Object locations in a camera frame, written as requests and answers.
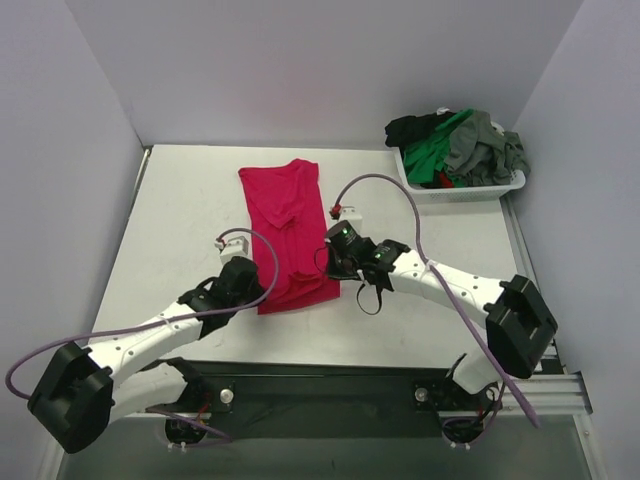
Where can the white plastic laundry basket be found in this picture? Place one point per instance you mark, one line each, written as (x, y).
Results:
(421, 195)

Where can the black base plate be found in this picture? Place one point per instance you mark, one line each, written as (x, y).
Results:
(362, 418)

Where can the grey t-shirt in basket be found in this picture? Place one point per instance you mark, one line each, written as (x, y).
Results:
(481, 155)

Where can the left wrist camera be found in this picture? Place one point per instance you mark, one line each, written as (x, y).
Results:
(234, 247)

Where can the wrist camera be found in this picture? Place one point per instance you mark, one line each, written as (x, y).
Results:
(234, 247)
(347, 213)

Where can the black t-shirt in basket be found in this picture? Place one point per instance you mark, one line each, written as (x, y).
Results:
(410, 129)

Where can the red garment in basket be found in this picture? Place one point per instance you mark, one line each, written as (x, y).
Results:
(441, 180)

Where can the aluminium frame rail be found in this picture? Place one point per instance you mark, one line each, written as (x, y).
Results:
(550, 395)

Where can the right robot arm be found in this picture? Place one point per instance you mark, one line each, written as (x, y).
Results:
(517, 322)

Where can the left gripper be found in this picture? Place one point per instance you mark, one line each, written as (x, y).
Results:
(245, 279)

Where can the red t-shirt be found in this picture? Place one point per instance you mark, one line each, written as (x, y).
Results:
(285, 207)

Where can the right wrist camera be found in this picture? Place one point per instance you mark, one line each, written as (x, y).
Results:
(347, 213)

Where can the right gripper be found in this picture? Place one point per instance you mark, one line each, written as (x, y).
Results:
(335, 261)

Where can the green t-shirt in basket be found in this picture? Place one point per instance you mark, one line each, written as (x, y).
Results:
(422, 159)

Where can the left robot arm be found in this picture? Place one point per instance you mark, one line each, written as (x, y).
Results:
(84, 389)

